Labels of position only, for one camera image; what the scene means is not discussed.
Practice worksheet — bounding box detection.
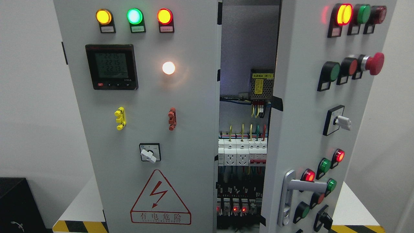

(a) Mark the grey cabinet door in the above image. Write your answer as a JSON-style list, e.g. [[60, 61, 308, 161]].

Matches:
[[260, 0, 396, 233], [54, 0, 221, 233]]

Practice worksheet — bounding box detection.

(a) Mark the red terminal clip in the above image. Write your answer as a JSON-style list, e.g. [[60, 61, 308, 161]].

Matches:
[[168, 107, 177, 131]]

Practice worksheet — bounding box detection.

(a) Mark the white socket breaker row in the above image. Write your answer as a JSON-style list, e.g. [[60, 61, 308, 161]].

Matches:
[[218, 138, 267, 167]]

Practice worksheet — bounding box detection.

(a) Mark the white glowing indicator lamp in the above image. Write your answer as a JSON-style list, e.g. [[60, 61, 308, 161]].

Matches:
[[162, 61, 176, 75]]

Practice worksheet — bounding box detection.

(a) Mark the perforated metal power supply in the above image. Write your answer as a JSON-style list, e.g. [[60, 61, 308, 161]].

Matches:
[[249, 68, 275, 100]]

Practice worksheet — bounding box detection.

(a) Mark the yellow terminal clip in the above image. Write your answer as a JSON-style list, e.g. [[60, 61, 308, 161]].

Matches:
[[114, 106, 126, 131]]

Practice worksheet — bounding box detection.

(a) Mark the lower relay terminal row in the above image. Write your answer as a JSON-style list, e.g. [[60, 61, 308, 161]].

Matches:
[[216, 182, 263, 217]]

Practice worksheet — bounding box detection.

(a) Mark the grey cabinet body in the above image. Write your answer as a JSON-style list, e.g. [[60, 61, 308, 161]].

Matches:
[[216, 0, 281, 233]]

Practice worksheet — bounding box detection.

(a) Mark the red electric warning sticker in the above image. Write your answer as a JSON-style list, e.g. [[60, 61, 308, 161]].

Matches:
[[130, 169, 192, 225]]

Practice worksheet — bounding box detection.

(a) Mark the black digital power meter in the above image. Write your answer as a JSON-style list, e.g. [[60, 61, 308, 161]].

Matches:
[[85, 44, 138, 90]]

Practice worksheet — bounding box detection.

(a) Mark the red indicator lamp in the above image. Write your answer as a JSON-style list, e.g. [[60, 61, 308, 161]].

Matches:
[[157, 8, 174, 33]]

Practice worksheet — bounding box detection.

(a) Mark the green indicator lamp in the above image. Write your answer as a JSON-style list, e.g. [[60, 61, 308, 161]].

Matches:
[[126, 8, 146, 33]]

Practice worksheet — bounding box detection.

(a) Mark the yellow indicator lamp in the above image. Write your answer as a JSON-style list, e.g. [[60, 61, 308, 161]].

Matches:
[[95, 8, 116, 33]]

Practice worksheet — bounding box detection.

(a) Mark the red emergency stop button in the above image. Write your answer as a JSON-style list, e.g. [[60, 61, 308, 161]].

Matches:
[[352, 52, 385, 80]]

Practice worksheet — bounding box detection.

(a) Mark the black box at left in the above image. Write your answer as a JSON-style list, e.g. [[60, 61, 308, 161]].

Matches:
[[0, 177, 47, 233]]

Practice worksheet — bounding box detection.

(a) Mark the white rotary selector switch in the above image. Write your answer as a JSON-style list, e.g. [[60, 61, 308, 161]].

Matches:
[[139, 143, 161, 164]]

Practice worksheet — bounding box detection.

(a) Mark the silver door handle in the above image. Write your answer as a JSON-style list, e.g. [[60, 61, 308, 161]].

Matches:
[[278, 170, 327, 227]]

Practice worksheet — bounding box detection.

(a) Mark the right door rotary switch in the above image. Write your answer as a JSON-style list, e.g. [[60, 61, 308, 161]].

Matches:
[[322, 105, 352, 136]]

